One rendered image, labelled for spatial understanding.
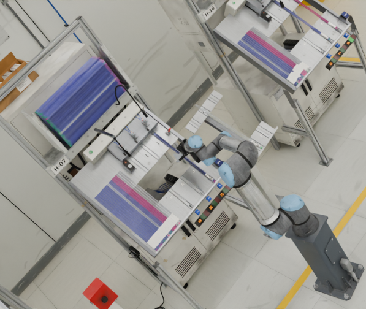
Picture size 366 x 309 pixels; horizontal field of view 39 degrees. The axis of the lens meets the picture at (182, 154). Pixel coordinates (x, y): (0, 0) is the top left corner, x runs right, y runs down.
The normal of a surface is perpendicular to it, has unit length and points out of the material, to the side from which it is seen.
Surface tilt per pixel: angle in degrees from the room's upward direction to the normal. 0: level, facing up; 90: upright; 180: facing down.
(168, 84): 90
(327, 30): 44
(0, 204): 90
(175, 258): 90
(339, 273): 90
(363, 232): 0
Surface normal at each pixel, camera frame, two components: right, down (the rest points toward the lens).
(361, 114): -0.51, -0.66
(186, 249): 0.59, 0.22
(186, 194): 0.04, -0.33
